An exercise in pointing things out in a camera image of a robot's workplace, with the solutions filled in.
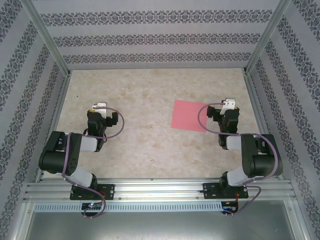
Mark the pink paper sheet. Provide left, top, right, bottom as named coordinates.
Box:
left=170, top=99, right=211, bottom=133

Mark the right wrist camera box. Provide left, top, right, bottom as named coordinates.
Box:
left=220, top=97, right=237, bottom=115

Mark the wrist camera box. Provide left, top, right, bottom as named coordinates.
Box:
left=220, top=97, right=237, bottom=115
left=92, top=101, right=113, bottom=118

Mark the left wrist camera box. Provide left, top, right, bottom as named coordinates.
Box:
left=92, top=101, right=113, bottom=118

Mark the aluminium table side rail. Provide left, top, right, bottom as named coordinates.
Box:
left=242, top=71, right=285, bottom=181
left=33, top=72, right=72, bottom=183

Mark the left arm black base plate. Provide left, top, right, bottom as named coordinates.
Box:
left=69, top=183, right=116, bottom=201

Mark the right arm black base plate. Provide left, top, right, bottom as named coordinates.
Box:
left=202, top=182, right=250, bottom=200

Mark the aluminium frame post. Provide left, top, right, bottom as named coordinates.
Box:
left=23, top=0, right=72, bottom=77
left=242, top=0, right=293, bottom=76

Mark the aluminium mounting rail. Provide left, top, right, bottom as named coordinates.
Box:
left=23, top=177, right=297, bottom=201

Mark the slotted grey cable duct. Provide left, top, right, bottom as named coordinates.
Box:
left=33, top=201, right=225, bottom=212

